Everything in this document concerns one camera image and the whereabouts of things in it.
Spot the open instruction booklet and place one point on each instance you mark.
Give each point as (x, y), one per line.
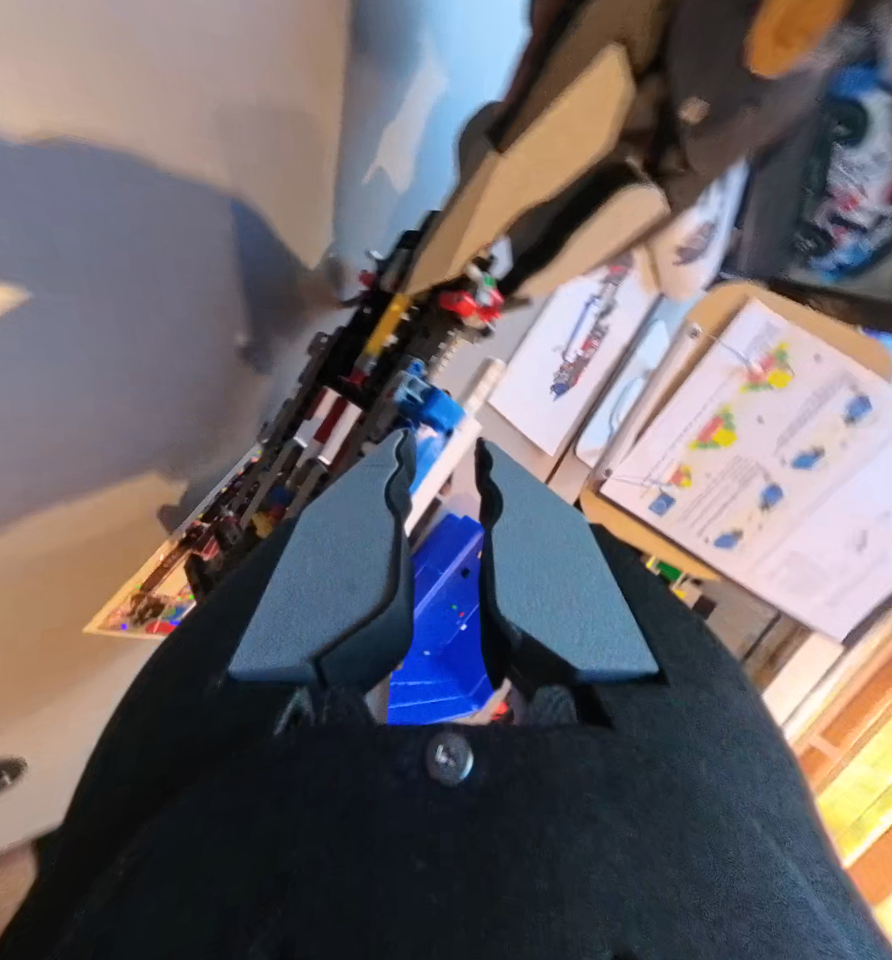
(566, 360)

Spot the white stand base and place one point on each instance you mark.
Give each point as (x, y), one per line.
(625, 405)

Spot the toy brick car model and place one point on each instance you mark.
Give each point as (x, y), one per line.
(356, 360)

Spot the blue plastic storage bin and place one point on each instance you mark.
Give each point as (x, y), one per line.
(438, 637)

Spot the grey desk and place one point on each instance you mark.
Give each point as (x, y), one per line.
(56, 540)

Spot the shiny holographic sticker sheet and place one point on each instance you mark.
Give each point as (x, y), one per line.
(138, 607)

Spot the toy car packaging box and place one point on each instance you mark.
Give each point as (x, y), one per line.
(858, 172)

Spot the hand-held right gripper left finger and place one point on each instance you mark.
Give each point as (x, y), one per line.
(326, 585)

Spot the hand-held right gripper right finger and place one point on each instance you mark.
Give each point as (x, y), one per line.
(566, 592)

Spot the instruction booklet on stand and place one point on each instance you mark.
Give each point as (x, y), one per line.
(790, 487)

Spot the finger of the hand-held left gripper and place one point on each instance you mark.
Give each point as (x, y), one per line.
(543, 150)
(611, 217)

